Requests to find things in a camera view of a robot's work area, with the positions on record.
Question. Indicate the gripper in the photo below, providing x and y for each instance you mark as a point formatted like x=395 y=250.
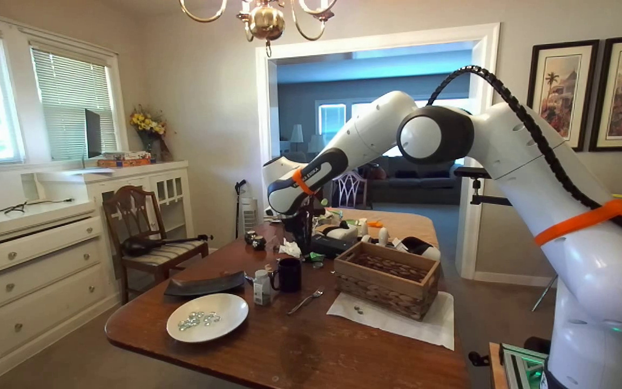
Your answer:
x=301 y=227

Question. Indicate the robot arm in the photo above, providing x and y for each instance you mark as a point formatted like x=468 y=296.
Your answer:
x=511 y=151

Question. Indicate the black cup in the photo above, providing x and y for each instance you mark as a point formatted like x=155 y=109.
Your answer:
x=289 y=275

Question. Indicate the white plastic bottle container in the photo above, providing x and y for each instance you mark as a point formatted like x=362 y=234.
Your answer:
x=261 y=289

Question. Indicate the crumpled white tissue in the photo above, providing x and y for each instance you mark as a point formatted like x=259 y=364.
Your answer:
x=290 y=248

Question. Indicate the black flat box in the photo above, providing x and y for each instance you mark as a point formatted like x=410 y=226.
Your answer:
x=330 y=246

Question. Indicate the white and black device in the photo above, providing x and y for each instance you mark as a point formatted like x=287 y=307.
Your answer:
x=340 y=232

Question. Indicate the small black jar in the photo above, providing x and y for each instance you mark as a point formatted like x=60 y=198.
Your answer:
x=250 y=237
x=258 y=243

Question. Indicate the white tower heater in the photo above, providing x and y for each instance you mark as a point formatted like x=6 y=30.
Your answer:
x=249 y=216

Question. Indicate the white chair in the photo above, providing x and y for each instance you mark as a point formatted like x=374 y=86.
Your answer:
x=350 y=189

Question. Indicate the black walking stick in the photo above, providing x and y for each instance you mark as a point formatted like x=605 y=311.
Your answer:
x=238 y=205

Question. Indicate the silver fork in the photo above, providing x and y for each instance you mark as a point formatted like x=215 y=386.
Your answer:
x=305 y=301

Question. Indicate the small white bottle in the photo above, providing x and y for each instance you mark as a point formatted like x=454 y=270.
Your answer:
x=383 y=236

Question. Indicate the table lamp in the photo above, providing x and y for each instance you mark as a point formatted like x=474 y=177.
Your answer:
x=296 y=134

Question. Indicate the small coins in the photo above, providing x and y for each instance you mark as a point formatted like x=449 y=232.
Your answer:
x=358 y=310

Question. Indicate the wicker basket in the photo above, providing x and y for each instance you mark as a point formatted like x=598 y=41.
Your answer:
x=386 y=286

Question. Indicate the black rectangular platter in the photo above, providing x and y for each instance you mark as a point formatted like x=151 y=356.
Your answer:
x=205 y=284

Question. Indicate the white and black pouch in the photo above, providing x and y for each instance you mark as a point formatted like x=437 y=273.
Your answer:
x=419 y=247

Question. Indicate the dark sofa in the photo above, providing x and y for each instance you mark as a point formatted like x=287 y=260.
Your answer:
x=413 y=181

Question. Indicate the white round plate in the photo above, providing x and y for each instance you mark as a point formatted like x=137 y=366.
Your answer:
x=219 y=319

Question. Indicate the heap of clear glass beads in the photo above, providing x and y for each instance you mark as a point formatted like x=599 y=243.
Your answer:
x=197 y=320

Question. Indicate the white paper towel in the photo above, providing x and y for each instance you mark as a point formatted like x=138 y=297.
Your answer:
x=430 y=329

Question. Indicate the wooden chair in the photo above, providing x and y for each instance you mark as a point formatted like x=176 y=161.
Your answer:
x=130 y=210

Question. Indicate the vase of yellow flowers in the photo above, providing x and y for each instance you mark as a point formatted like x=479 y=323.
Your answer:
x=149 y=127

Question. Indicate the stack of board games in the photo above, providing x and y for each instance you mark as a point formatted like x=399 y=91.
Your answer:
x=124 y=159

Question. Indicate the brass chandelier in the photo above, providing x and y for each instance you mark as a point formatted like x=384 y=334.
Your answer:
x=266 y=20

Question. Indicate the monitor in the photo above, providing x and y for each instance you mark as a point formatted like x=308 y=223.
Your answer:
x=92 y=132

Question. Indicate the white sideboard cabinet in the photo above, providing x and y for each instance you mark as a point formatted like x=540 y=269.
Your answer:
x=41 y=281

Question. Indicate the window with white blinds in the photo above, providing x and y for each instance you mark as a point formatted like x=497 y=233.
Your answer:
x=68 y=97

